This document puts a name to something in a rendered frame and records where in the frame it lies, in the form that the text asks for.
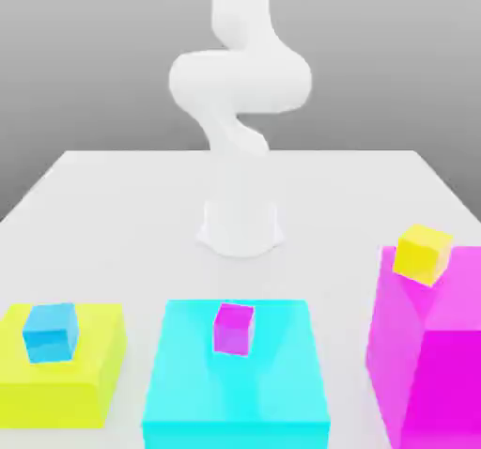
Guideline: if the small magenta cube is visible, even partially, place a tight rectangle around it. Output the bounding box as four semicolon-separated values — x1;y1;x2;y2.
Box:
212;302;256;357

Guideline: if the large cyan box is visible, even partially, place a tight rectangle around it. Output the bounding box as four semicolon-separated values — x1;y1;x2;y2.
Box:
141;299;332;449

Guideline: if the small blue cube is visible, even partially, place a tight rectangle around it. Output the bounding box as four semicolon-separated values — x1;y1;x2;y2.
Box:
22;302;81;364

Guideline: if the large yellow box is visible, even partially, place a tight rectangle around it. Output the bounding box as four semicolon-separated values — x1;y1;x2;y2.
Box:
0;302;128;430

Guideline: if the small yellow cube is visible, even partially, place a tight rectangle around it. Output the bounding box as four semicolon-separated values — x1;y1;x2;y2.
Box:
392;224;455;288

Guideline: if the large magenta box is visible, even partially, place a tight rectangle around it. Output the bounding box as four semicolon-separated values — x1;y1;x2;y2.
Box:
365;244;481;449

